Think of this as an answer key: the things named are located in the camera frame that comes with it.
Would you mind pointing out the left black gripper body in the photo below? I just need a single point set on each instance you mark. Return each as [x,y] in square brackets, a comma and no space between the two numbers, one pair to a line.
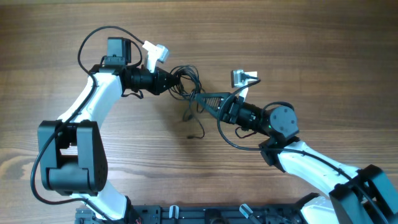
[158,75]

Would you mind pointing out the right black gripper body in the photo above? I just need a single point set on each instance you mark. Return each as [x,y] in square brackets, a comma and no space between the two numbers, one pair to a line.
[236,109]

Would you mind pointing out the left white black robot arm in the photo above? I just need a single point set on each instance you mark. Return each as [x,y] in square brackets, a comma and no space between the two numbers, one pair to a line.
[72,160]

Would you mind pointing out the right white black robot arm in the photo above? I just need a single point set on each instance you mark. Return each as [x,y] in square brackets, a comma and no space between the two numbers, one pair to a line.
[350,194]

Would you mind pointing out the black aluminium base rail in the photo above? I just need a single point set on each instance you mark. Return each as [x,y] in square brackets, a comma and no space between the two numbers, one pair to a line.
[271,213]

